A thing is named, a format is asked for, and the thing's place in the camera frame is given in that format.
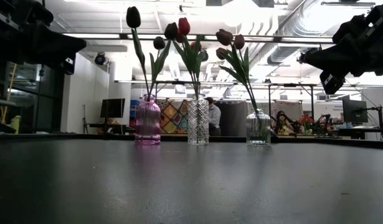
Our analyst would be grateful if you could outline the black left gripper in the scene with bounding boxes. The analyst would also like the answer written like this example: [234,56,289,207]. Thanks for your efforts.
[13,26,87,75]

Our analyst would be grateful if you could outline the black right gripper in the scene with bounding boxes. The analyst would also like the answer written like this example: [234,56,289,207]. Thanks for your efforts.
[298,27,383,95]

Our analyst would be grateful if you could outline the pink artificial tulip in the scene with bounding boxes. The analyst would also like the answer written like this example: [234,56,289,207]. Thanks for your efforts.
[233,34,257,113]

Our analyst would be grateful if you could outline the red tulip bunch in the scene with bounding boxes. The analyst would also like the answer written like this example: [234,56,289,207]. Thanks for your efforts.
[215,29,257,113]

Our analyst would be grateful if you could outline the red artificial tulip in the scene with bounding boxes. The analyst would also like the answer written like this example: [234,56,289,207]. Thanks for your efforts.
[172,30,198,97]
[172,17,200,97]

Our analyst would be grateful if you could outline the red background flowers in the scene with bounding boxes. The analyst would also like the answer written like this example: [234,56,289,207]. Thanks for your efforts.
[298,114,316,131]

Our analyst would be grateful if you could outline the clear ribbed glass vase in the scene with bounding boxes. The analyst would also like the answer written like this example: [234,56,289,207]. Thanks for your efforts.
[245,108,272,147]

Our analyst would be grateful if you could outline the pink ribbed glass vase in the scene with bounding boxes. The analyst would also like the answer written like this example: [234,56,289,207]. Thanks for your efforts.
[135,94,162,146]

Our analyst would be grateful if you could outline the clear diamond-cut glass vase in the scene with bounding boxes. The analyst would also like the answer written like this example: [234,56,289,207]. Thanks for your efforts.
[187,94,210,146]

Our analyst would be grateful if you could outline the overhead light bar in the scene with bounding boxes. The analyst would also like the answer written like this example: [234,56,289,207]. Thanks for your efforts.
[62,32,335,44]

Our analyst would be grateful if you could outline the black flat computer monitor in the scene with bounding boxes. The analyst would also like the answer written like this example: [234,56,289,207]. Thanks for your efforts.
[342,98,369,124]
[100,98,126,125]

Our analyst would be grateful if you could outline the black tripod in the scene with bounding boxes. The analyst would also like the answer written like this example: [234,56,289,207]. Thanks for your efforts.
[81,104,88,134]

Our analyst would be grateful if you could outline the person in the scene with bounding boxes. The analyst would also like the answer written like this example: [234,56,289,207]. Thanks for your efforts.
[205,96,222,137]
[275,111,294,135]

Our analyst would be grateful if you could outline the yellow-green bottle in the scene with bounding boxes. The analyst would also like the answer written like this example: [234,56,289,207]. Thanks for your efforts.
[9,114,22,134]

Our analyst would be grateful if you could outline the blue storage bins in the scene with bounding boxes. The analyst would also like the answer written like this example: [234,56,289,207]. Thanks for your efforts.
[130,99,141,128]

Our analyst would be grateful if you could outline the dark partition panel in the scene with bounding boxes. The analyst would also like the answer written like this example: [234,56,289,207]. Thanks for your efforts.
[220,101,248,137]

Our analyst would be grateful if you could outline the silver ventilation duct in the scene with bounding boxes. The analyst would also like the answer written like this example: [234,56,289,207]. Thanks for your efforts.
[267,0,324,66]

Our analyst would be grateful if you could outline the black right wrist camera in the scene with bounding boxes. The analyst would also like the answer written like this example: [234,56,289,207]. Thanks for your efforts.
[349,12,383,40]

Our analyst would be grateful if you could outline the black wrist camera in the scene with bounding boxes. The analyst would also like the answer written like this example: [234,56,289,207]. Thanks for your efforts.
[1,0,29,28]
[349,12,383,40]

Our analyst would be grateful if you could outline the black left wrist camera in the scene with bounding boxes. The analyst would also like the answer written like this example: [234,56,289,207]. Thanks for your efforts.
[1,0,29,28]

